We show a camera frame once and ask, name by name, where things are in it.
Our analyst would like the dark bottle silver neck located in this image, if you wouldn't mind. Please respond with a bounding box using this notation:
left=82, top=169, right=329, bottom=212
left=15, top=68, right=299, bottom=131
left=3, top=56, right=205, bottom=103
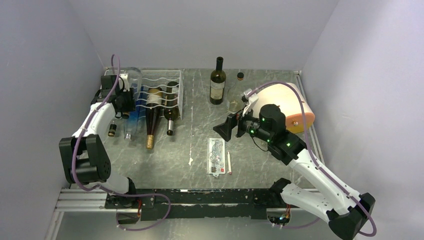
left=163, top=81, right=179, bottom=136

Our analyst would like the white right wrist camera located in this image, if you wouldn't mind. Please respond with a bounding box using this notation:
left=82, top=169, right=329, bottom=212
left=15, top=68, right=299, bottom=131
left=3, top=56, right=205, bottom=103
left=242, top=88, right=259, bottom=117

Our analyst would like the printed card package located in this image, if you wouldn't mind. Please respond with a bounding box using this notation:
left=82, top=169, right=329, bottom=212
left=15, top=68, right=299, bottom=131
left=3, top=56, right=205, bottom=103
left=206, top=138, right=226, bottom=178

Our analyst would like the white pen red tip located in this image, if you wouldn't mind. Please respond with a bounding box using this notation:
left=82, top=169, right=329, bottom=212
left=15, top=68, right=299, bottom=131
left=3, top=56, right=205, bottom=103
left=227, top=151, right=233, bottom=175

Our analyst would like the white wire wine rack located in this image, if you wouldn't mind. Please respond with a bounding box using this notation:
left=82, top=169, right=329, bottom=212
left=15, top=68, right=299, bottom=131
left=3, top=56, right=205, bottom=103
left=101, top=68, right=184, bottom=121

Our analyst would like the cream cylindrical drum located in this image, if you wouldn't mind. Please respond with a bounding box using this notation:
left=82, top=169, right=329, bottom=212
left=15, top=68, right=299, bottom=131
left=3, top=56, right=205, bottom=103
left=252, top=83, right=315, bottom=134

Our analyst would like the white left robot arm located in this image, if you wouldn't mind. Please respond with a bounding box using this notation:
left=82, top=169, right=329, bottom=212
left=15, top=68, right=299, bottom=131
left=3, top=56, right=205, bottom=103
left=58, top=74, right=139, bottom=208

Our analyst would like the brown bottle gold foil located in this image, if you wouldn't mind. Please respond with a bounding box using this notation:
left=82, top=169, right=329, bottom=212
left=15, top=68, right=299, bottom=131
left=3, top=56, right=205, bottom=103
left=145, top=87, right=163, bottom=150

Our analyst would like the aluminium frame rail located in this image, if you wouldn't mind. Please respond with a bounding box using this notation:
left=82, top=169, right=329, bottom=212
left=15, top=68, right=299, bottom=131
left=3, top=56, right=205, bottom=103
left=44, top=188, right=108, bottom=240

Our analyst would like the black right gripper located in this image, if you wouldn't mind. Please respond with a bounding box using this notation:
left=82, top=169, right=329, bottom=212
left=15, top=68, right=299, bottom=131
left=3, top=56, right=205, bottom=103
left=213, top=102, right=273, bottom=143

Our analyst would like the clear bottle with cork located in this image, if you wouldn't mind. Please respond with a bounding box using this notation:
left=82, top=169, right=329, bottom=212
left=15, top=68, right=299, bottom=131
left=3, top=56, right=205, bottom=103
left=108, top=68, right=141, bottom=135

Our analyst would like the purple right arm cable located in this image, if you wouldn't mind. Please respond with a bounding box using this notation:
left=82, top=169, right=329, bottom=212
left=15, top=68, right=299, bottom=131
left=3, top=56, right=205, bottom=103
left=243, top=81, right=378, bottom=238

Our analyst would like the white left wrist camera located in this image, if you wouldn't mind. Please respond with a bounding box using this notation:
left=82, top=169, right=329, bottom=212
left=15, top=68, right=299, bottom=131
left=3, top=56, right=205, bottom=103
left=119, top=73, right=130, bottom=92

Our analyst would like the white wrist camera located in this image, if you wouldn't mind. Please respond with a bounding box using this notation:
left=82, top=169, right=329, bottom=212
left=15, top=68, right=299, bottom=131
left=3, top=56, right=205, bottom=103
left=119, top=73, right=130, bottom=92
left=242, top=88, right=259, bottom=117

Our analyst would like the dark green labelled wine bottle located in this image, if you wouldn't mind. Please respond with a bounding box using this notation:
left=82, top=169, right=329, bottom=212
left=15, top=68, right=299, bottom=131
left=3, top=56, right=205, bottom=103
left=209, top=56, right=227, bottom=105

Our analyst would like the blue wine bottle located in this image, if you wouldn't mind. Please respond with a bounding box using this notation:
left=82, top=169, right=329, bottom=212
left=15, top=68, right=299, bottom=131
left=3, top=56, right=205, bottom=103
left=123, top=83, right=146, bottom=141

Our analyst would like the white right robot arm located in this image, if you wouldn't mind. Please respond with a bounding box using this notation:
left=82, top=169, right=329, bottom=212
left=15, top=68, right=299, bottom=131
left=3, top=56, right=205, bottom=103
left=213, top=104, right=376, bottom=240

